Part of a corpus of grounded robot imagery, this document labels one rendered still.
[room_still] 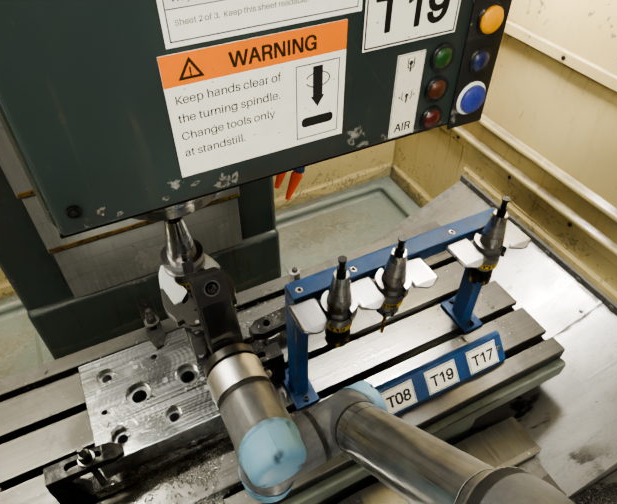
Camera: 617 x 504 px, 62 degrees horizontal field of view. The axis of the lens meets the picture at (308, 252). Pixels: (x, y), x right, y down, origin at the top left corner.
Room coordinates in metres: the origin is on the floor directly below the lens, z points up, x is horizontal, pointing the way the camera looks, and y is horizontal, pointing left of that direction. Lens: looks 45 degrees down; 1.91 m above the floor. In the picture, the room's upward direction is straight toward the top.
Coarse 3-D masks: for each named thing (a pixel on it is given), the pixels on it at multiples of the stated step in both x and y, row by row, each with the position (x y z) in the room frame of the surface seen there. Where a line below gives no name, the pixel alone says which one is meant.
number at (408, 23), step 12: (408, 0) 0.45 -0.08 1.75; (420, 0) 0.45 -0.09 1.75; (432, 0) 0.46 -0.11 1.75; (444, 0) 0.47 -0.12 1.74; (408, 12) 0.45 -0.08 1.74; (420, 12) 0.46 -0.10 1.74; (432, 12) 0.46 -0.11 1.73; (444, 12) 0.47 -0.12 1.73; (408, 24) 0.45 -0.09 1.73; (420, 24) 0.46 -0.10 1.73; (432, 24) 0.46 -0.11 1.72; (444, 24) 0.47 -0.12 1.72
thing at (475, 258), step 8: (456, 240) 0.72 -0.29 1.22; (464, 240) 0.72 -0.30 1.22; (448, 248) 0.70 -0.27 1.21; (456, 248) 0.70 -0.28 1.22; (464, 248) 0.70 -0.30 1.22; (472, 248) 0.70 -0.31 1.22; (456, 256) 0.67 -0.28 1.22; (464, 256) 0.67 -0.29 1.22; (472, 256) 0.67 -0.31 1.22; (480, 256) 0.67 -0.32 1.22; (464, 264) 0.65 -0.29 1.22; (472, 264) 0.65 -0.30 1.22; (480, 264) 0.66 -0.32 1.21
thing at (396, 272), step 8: (392, 256) 0.60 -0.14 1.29; (400, 256) 0.60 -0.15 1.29; (392, 264) 0.60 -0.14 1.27; (400, 264) 0.59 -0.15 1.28; (384, 272) 0.61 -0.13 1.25; (392, 272) 0.59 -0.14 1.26; (400, 272) 0.59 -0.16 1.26; (384, 280) 0.60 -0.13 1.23; (392, 280) 0.59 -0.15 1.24; (400, 280) 0.59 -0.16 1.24
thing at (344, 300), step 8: (336, 280) 0.55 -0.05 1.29; (344, 280) 0.55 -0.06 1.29; (336, 288) 0.55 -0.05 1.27; (344, 288) 0.55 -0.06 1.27; (328, 296) 0.56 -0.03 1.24; (336, 296) 0.54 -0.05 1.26; (344, 296) 0.54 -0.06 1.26; (328, 304) 0.55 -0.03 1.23; (336, 304) 0.54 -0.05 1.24; (344, 304) 0.54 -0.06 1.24
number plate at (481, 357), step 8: (488, 344) 0.66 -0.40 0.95; (472, 352) 0.64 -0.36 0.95; (480, 352) 0.64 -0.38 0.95; (488, 352) 0.65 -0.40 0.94; (496, 352) 0.65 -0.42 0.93; (472, 360) 0.63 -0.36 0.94; (480, 360) 0.63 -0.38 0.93; (488, 360) 0.64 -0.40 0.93; (496, 360) 0.64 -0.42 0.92; (472, 368) 0.61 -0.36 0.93; (480, 368) 0.62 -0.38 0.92
